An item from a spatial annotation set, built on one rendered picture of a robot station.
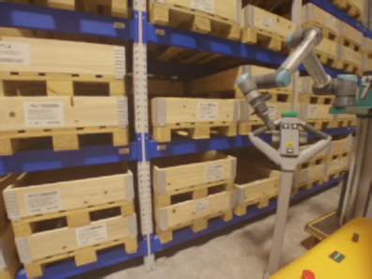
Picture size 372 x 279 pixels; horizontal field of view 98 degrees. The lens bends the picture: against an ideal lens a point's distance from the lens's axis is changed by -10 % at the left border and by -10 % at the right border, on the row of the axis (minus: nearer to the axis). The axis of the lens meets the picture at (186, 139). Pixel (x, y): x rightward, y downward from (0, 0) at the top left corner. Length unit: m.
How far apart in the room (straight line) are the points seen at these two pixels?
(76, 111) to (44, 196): 0.60
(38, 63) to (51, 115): 0.31
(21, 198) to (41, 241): 0.34
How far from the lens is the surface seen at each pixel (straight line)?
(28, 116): 1.37
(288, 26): 2.49
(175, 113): 1.44
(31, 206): 1.52
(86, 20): 1.51
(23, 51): 1.42
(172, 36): 1.60
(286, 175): 1.10
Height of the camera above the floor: 1.43
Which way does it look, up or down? 10 degrees down
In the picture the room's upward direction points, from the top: straight up
